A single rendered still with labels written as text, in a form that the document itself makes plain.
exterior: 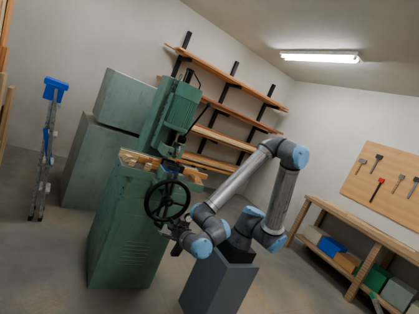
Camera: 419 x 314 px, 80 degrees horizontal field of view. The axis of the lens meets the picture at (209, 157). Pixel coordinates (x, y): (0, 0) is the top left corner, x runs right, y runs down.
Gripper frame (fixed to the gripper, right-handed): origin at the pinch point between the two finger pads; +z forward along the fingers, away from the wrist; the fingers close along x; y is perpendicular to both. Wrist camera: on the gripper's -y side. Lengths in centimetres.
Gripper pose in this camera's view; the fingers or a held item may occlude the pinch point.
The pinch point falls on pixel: (169, 233)
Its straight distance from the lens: 148.9
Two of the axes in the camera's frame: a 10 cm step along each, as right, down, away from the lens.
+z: -5.3, 0.0, 8.5
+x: -8.2, -2.6, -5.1
